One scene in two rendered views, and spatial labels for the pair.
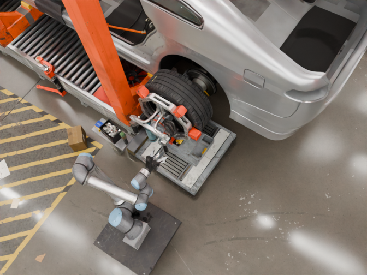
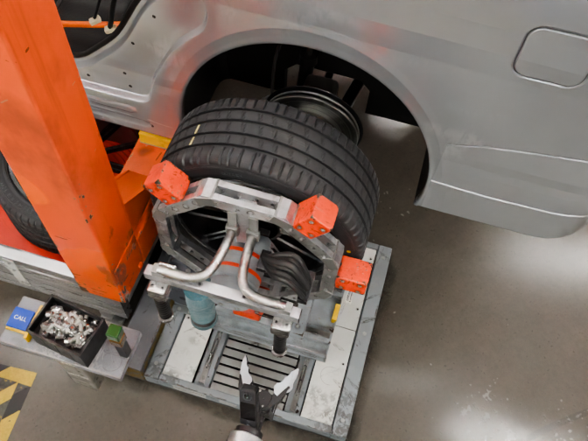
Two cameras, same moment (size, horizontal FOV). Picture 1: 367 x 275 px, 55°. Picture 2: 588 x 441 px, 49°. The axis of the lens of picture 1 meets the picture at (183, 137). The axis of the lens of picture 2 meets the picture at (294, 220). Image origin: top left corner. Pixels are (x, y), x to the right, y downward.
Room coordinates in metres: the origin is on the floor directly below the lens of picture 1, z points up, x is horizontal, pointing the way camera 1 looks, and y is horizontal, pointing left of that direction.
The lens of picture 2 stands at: (0.81, 0.48, 2.50)
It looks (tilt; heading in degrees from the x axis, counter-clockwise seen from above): 60 degrees down; 329
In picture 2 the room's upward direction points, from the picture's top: 5 degrees clockwise
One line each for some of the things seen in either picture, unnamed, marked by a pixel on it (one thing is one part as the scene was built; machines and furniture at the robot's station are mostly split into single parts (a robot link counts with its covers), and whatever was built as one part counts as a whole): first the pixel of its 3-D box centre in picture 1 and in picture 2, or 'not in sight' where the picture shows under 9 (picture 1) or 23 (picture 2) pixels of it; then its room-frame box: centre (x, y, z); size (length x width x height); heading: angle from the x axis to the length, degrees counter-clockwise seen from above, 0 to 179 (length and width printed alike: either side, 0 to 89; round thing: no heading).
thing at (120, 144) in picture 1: (112, 133); (71, 337); (1.76, 0.72, 0.44); 0.43 x 0.17 x 0.03; 47
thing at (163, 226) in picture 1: (140, 235); not in sight; (0.76, 0.56, 0.15); 0.60 x 0.60 x 0.30; 51
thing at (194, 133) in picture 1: (194, 133); (353, 275); (1.41, -0.10, 0.85); 0.09 x 0.08 x 0.07; 47
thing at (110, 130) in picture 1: (111, 131); (69, 330); (1.75, 0.71, 0.51); 0.20 x 0.14 x 0.13; 39
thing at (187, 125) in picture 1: (165, 117); (248, 247); (1.62, 0.13, 0.85); 0.54 x 0.07 x 0.54; 47
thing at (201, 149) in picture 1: (185, 141); (276, 299); (1.70, -0.02, 0.13); 0.50 x 0.36 x 0.10; 47
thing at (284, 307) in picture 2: (163, 123); (268, 264); (1.46, 0.14, 1.03); 0.19 x 0.18 x 0.11; 137
